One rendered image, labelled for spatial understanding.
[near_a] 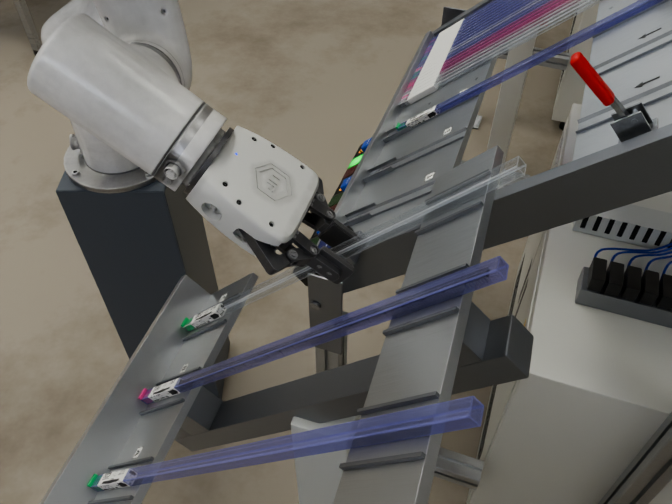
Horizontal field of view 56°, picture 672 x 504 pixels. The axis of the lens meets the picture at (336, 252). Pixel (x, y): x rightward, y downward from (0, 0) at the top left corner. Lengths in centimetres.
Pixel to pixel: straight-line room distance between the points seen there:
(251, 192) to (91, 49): 18
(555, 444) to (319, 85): 181
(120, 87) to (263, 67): 213
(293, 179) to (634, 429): 65
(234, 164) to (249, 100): 193
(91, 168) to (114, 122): 57
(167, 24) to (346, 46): 218
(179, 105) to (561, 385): 65
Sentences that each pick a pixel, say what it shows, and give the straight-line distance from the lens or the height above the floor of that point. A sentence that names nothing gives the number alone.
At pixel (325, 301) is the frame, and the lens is 88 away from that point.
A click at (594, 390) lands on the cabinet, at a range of 98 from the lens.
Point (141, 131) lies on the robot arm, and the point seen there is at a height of 107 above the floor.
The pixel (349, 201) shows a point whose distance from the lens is 99.
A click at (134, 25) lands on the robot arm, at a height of 110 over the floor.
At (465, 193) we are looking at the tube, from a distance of 53.
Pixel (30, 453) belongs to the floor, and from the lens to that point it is 170.
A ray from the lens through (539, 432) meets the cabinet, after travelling 109.
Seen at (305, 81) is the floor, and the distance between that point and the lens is 260.
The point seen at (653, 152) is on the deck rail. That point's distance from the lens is 68.
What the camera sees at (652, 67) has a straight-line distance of 81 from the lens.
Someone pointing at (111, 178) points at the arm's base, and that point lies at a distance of 112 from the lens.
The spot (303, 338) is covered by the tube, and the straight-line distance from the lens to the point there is 56.
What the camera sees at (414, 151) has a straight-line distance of 100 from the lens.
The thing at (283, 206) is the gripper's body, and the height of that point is 100.
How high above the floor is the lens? 141
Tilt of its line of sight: 48 degrees down
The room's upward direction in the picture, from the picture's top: straight up
